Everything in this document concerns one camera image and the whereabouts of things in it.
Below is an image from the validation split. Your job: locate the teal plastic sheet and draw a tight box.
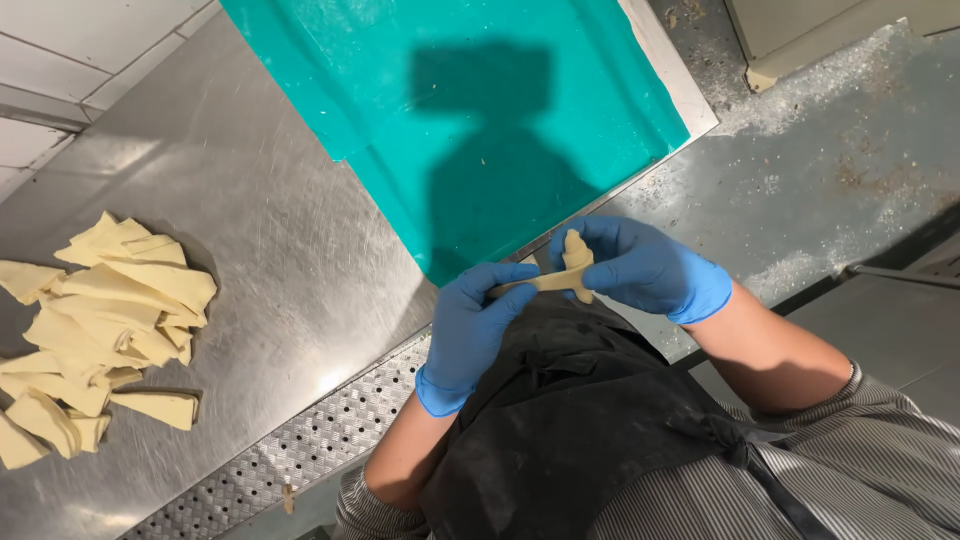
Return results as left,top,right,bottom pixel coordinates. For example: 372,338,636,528
219,0,691,289

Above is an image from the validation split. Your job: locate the metal rack frame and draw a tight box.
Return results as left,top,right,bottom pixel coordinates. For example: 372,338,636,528
834,225,960,291

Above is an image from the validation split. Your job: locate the beige cabinet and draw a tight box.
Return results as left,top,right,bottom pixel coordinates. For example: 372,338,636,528
723,0,960,93

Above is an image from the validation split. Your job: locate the pile of dough triangles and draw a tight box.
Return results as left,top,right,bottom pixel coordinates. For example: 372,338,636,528
0,210,219,471

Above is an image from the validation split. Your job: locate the black apron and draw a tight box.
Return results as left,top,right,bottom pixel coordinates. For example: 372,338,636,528
418,291,841,540

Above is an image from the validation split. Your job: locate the dough piece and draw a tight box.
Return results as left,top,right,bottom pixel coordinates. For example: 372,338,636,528
487,228,597,305

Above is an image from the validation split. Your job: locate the person's right hand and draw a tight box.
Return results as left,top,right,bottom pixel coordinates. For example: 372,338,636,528
549,215,734,325

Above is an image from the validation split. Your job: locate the grey striped shirt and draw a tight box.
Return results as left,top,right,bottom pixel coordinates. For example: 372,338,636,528
333,360,960,540

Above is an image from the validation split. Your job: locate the person's left hand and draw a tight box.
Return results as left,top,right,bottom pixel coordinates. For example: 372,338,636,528
414,261,541,419

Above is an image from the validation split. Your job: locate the perforated metal tray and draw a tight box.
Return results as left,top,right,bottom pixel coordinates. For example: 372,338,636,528
118,333,434,540

